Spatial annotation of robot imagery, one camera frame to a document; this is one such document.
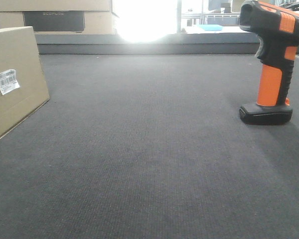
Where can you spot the brown cardboard box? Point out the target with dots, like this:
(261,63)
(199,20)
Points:
(23,88)

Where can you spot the orange black barcode scanner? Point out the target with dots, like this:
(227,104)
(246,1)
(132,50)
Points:
(278,31)

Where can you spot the upper stacked cardboard box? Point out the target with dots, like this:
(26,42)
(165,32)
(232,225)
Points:
(41,5)

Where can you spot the blue flat tray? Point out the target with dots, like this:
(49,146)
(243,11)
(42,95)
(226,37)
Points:
(210,27)

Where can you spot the white barcode label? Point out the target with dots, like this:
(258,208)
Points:
(8,81)

